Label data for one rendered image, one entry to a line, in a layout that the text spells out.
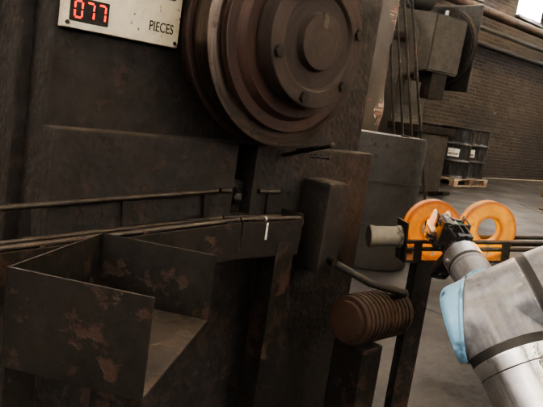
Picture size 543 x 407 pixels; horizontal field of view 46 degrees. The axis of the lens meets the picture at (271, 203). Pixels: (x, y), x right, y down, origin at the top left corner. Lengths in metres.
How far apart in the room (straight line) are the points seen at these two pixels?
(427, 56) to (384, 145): 5.25
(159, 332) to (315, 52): 0.68
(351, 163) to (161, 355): 1.01
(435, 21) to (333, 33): 7.93
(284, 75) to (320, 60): 0.10
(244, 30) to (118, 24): 0.25
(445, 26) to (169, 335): 8.66
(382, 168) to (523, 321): 3.20
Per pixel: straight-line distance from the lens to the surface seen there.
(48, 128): 1.29
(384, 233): 1.71
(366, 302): 1.62
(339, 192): 1.63
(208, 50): 1.31
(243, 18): 1.33
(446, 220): 1.64
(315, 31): 1.38
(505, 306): 0.97
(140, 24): 1.38
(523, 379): 0.95
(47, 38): 1.33
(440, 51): 9.43
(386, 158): 4.11
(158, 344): 0.99
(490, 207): 1.81
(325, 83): 1.44
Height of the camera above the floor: 0.98
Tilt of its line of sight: 9 degrees down
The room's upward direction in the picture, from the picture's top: 8 degrees clockwise
